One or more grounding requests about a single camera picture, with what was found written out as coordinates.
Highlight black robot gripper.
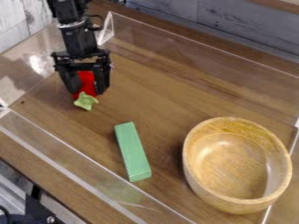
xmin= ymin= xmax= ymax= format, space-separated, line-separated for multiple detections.
xmin=51 ymin=17 xmax=111 ymax=95

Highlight red felt strawberry toy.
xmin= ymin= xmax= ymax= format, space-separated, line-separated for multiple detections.
xmin=72 ymin=71 xmax=99 ymax=111

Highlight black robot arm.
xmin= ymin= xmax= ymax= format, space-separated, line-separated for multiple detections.
xmin=47 ymin=0 xmax=111 ymax=95

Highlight green rectangular block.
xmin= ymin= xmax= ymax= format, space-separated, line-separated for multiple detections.
xmin=115 ymin=122 xmax=152 ymax=182

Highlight clear acrylic tray walls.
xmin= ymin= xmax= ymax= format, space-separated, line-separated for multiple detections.
xmin=0 ymin=14 xmax=299 ymax=224

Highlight wooden bowl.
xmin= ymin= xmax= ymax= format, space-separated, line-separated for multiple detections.
xmin=182 ymin=116 xmax=293 ymax=214

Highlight black clamp bracket with screw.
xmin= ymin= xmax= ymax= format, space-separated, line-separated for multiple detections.
xmin=24 ymin=195 xmax=66 ymax=224

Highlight black cable loop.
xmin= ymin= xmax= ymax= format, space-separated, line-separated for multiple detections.
xmin=0 ymin=205 xmax=12 ymax=224

